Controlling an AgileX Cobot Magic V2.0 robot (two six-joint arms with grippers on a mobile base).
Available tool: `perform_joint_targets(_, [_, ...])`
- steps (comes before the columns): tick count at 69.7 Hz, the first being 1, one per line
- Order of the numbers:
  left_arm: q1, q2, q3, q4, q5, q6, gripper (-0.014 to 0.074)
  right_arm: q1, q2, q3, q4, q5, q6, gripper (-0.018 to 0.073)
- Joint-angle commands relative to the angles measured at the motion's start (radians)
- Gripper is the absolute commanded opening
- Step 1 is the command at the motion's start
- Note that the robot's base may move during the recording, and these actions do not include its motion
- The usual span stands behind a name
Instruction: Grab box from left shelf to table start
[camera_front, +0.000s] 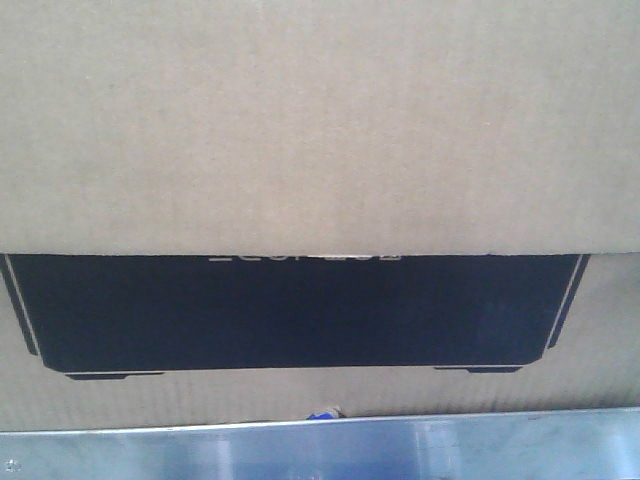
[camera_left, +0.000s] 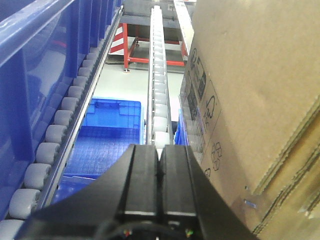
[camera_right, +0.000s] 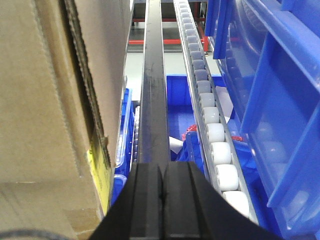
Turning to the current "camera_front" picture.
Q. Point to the brown cardboard box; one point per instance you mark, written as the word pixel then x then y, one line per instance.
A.
pixel 325 128

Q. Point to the blue and white small item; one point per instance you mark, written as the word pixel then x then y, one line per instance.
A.
pixel 326 413

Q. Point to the metal shelf front rail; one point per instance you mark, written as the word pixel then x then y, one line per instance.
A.
pixel 565 444

